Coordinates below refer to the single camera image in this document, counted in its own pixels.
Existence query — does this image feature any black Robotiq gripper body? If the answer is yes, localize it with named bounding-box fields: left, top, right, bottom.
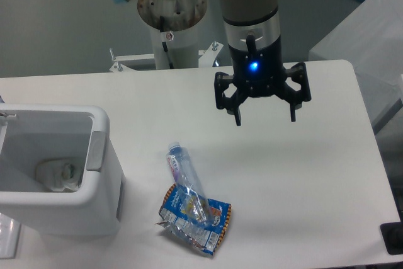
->
left=229, top=35, right=287, bottom=98

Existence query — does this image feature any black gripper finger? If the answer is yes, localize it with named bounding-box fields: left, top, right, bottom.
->
left=273, top=62, right=312, bottom=122
left=213, top=71, right=244, bottom=127

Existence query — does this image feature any crushed clear plastic bottle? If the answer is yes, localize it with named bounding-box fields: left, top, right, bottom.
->
left=166, top=142, right=214, bottom=228

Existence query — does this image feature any blue snack wrapper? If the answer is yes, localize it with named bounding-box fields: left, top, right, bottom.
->
left=158, top=185, right=232, bottom=256

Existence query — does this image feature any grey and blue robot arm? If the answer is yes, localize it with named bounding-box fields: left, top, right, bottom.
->
left=114, top=0, right=311, bottom=124

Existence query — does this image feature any crumpled white trash piece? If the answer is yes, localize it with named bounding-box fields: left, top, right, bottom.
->
left=35, top=159, right=81, bottom=192

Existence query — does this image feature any white plastic trash can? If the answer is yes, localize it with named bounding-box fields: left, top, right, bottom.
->
left=1, top=103, right=125, bottom=236

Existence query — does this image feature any grey covered side table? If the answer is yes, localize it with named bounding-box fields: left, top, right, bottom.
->
left=309, top=0, right=402, bottom=131

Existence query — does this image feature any black device at table edge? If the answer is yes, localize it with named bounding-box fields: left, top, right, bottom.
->
left=380, top=222, right=402, bottom=255

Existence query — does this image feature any white pedestal foot frame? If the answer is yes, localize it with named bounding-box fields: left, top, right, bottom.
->
left=109, top=41, right=224, bottom=72

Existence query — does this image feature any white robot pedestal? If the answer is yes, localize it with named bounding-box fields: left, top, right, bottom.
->
left=137, top=0, right=207, bottom=70

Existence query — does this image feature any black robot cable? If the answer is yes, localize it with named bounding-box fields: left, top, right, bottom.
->
left=159, top=15, right=174, bottom=69

